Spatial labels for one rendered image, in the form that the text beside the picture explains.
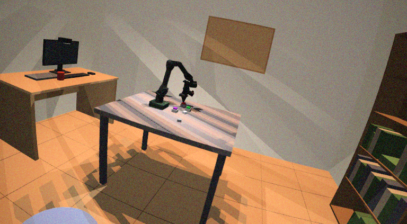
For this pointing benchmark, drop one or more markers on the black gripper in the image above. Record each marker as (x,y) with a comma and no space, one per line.
(184,94)

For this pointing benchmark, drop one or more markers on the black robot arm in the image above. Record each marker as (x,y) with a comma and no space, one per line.
(163,89)

